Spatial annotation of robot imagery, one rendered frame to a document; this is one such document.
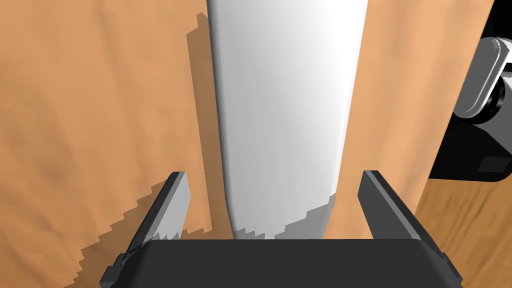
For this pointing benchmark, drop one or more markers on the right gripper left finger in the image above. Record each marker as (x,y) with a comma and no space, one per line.
(170,212)

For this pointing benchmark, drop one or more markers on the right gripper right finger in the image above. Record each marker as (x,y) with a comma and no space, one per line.
(386,216)

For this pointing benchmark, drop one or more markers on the white tall cylinder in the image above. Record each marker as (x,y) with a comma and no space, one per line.
(282,120)

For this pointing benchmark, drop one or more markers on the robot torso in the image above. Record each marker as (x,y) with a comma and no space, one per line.
(476,136)

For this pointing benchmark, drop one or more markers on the light brown wooden table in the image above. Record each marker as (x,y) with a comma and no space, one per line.
(92,120)

